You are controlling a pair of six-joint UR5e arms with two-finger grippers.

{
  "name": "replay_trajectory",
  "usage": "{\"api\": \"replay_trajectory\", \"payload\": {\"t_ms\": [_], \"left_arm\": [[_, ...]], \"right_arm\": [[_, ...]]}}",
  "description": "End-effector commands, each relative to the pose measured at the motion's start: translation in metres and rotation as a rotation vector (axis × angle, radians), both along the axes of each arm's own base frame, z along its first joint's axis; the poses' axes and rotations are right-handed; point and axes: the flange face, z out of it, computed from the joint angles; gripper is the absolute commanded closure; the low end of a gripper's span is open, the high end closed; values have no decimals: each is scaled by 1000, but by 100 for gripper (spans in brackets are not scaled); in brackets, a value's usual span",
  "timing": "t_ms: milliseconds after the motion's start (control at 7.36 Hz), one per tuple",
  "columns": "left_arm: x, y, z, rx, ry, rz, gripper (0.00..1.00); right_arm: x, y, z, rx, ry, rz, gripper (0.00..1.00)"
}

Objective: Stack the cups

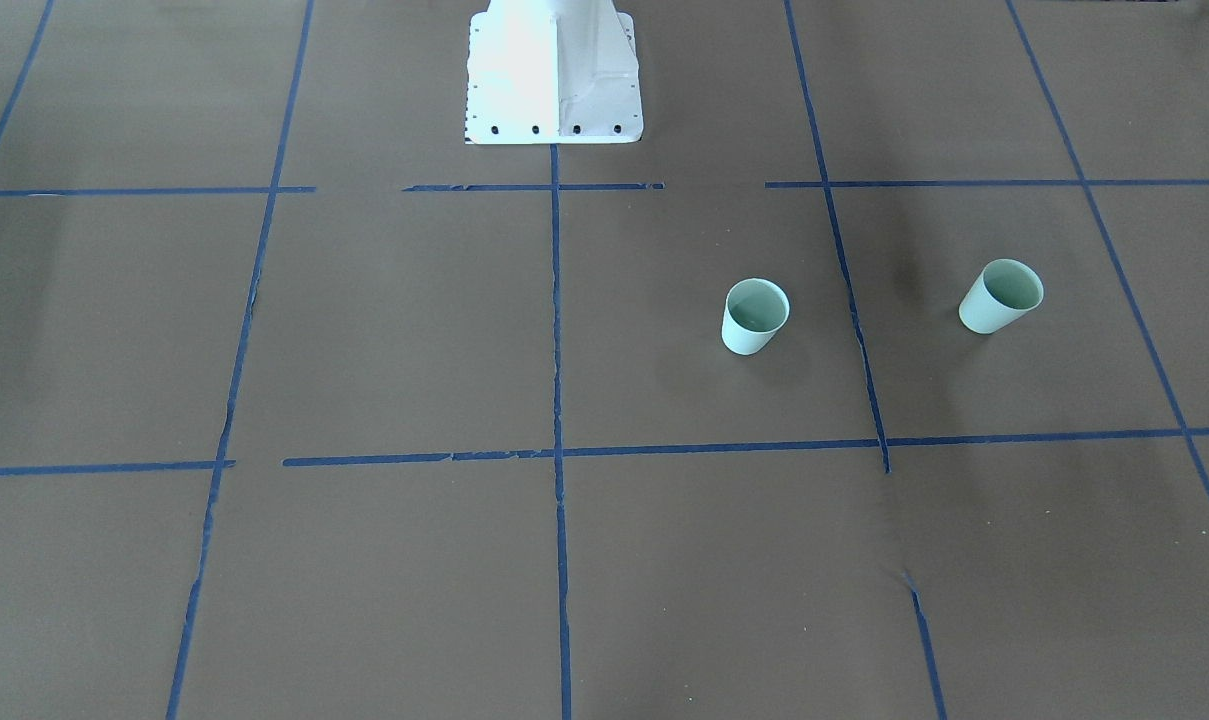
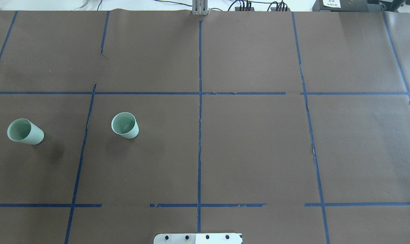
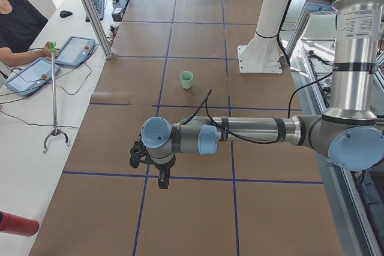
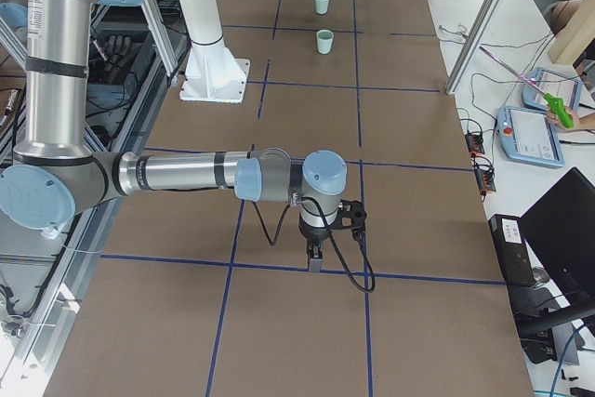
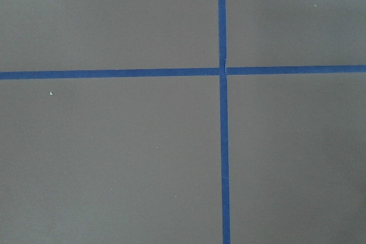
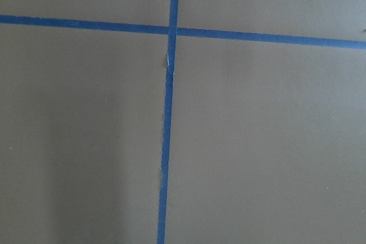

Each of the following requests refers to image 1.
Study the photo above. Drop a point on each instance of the light green cup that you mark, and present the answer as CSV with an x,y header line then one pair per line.
x,y
1005,290
754,311

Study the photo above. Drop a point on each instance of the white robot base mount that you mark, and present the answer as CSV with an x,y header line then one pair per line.
x,y
552,72

